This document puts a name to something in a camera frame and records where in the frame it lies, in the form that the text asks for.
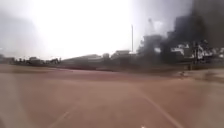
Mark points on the low pale building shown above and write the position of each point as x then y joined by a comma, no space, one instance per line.
121,54

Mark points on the grandstand with slanted roof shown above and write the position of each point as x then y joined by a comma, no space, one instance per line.
83,61

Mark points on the tall thin pole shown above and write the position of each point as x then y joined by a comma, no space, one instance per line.
132,38

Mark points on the distant row of trees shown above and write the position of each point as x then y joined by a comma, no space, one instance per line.
33,61

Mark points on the group of dark trees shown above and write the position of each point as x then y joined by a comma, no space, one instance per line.
196,23

